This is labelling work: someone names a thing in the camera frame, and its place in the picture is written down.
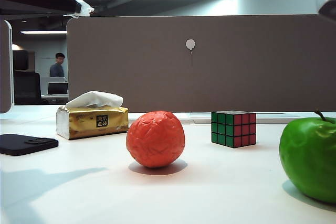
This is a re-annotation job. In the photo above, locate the orange crinkled ball fruit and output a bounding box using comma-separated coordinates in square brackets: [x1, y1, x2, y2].
[125, 110, 186, 169]

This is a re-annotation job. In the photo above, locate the small brown desk partition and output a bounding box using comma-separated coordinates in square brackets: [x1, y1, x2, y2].
[0, 19, 14, 114]

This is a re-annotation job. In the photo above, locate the black office chair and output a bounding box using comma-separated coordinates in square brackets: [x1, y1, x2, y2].
[12, 50, 43, 105]

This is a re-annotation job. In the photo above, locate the green apple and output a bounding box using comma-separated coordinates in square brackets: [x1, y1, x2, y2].
[279, 108, 336, 204]

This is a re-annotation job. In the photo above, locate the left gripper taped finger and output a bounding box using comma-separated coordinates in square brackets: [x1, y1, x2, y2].
[74, 0, 95, 16]
[62, 5, 81, 19]

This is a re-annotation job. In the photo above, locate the person in grey shirt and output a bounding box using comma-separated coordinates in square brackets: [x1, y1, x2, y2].
[49, 52, 66, 78]

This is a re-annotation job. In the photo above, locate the white background desk screen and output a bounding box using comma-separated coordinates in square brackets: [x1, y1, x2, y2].
[40, 77, 66, 95]

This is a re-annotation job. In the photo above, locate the gold tissue pack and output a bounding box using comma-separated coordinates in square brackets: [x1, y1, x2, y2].
[56, 90, 129, 140]

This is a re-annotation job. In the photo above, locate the Rubik's cube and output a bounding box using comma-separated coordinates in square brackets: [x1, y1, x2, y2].
[211, 110, 257, 148]

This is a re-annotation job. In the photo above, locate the short ceiling light strip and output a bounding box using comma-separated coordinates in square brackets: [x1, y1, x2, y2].
[20, 30, 68, 35]

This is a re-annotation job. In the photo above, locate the dark laptop screen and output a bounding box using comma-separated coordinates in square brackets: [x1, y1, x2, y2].
[47, 82, 69, 95]

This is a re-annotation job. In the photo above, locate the black smartphone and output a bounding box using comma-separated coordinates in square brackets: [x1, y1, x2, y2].
[0, 133, 59, 156]

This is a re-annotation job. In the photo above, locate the white round adhesive hook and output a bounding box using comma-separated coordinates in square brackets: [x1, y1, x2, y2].
[185, 39, 196, 56]

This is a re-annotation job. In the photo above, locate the large brown desk partition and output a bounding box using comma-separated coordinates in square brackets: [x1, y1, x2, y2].
[66, 14, 336, 113]

